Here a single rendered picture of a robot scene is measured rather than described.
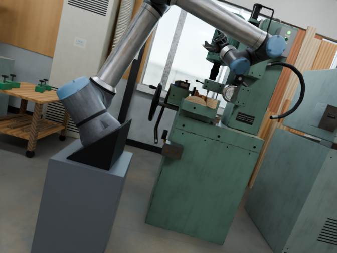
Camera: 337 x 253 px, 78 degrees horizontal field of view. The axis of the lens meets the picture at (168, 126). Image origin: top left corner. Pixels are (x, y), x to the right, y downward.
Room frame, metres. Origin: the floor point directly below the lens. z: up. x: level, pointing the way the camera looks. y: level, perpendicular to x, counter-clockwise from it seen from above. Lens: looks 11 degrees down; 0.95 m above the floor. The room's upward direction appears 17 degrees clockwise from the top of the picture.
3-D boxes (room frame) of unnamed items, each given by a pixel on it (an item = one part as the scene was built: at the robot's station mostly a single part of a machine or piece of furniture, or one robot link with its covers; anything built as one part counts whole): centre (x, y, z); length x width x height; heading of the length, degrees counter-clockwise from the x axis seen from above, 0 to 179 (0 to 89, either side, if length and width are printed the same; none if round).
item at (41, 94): (1.96, 1.35, 0.32); 0.66 x 0.57 x 0.64; 3
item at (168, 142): (1.26, -0.06, 0.58); 0.12 x 0.08 x 0.08; 92
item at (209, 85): (1.52, -0.22, 1.03); 0.14 x 0.07 x 0.09; 92
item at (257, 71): (1.38, -0.42, 1.22); 0.09 x 0.08 x 0.15; 92
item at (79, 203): (0.92, 0.28, 0.27); 0.30 x 0.30 x 0.55; 5
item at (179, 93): (1.54, 0.00, 0.91); 0.15 x 0.14 x 0.09; 2
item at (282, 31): (1.39, -0.52, 1.40); 0.10 x 0.06 x 0.16; 92
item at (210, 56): (1.53, -0.20, 1.35); 0.18 x 0.18 x 0.31
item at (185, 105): (1.54, -0.09, 0.87); 0.61 x 0.30 x 0.06; 2
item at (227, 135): (1.53, -0.32, 0.76); 0.57 x 0.45 x 0.09; 92
